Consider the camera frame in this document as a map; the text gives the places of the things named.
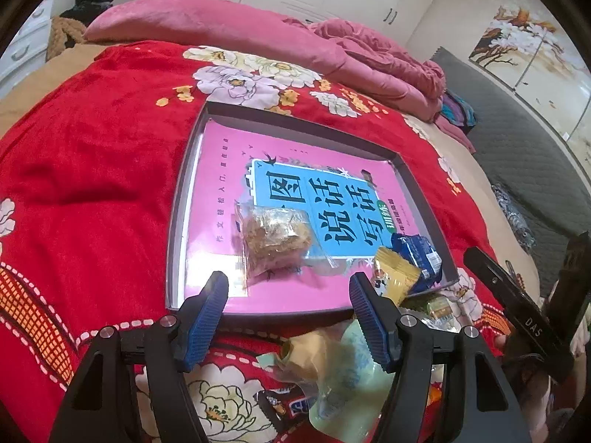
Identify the tan snack packet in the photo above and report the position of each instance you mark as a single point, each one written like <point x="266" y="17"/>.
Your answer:
<point x="304" y="355"/>

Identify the clear cake snack packet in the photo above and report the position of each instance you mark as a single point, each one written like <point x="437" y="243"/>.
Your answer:
<point x="272" y="242"/>

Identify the pink plush pillow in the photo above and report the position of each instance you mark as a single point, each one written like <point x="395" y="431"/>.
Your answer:
<point x="184" y="18"/>

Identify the grey shallow tray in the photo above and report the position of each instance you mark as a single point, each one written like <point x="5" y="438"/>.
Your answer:
<point x="181" y="203"/>

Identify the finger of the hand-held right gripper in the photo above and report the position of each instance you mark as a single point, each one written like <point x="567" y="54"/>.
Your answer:
<point x="512" y="302"/>

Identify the grey quilted mat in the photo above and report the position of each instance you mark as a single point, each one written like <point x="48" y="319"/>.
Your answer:
<point x="517" y="138"/>

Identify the grey patterned cloth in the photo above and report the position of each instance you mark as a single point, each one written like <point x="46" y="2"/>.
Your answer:
<point x="512" y="217"/>

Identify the blue snack packet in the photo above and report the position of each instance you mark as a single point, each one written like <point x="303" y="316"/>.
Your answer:
<point x="422" y="251"/>

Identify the flower print sliding door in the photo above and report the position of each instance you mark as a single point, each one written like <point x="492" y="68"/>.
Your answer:
<point x="521" y="41"/>

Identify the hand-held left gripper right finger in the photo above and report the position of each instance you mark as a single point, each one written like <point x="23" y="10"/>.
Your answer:
<point x="374" y="325"/>

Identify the colourful striped cloth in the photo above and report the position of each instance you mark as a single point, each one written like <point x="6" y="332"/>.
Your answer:
<point x="457" y="110"/>

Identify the orange snack packet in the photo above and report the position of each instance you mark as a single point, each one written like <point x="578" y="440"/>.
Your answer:
<point x="436" y="390"/>

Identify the black clothing pile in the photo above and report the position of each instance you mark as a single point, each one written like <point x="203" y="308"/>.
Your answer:
<point x="90" y="2"/>

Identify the brown chocolate bar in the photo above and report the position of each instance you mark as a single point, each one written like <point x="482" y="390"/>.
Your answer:
<point x="277" y="407"/>

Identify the gold snack packet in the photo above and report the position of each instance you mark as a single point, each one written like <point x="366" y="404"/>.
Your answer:
<point x="397" y="273"/>

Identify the pink book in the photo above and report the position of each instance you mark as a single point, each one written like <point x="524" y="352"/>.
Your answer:
<point x="221" y="170"/>

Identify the crumpled pink quilt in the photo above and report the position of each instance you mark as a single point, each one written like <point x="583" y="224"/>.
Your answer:
<point x="378" y="64"/>

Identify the light green snack pouch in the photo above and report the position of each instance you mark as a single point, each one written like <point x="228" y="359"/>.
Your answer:
<point x="346" y="378"/>

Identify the brown knitted cloth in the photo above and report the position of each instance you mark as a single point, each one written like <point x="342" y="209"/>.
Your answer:
<point x="64" y="37"/>

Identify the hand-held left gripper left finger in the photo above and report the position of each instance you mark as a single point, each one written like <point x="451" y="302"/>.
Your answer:
<point x="203" y="320"/>

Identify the white drawer cabinet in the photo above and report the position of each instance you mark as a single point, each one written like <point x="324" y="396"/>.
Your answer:
<point x="27" y="41"/>

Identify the small green snack packet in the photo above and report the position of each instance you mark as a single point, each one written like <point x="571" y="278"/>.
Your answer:
<point x="438" y="309"/>

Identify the person's right hand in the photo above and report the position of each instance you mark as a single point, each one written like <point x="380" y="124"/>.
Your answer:
<point x="540" y="397"/>

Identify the red floral blanket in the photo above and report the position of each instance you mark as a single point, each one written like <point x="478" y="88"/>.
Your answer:
<point x="92" y="170"/>

